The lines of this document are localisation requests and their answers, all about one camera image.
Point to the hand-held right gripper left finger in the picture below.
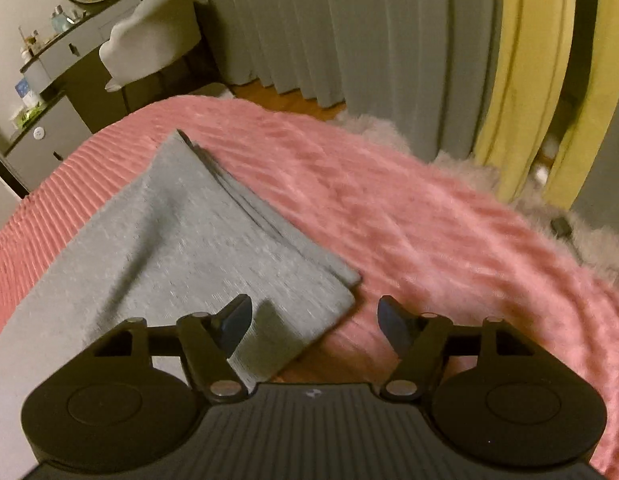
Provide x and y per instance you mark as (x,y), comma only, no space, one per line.
(238,319)

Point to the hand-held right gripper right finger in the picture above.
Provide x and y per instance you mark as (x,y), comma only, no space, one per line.
(392,325)

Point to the grey pants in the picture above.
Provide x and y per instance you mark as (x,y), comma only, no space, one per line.
(164,240)

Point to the pink ribbed blanket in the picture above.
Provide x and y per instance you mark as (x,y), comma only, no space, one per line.
(439,230)

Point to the small dark object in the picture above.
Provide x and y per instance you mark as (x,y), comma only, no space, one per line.
(559,225)

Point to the grey drawer cabinet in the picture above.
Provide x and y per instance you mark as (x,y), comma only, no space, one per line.
(44,140)

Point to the grey upholstered chair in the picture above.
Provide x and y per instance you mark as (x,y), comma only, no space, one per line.
(149,35)

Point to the yellow curtain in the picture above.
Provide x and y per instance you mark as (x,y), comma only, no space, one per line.
(534,60)

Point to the grey curtain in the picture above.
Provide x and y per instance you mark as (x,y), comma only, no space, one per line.
(339,25)

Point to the blue and white box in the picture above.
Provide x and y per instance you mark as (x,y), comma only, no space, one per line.
(23,89)

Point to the grey vanity desk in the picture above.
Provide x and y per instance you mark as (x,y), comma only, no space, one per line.
(49,62)

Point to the blue bottle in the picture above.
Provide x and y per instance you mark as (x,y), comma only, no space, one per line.
(59,19)

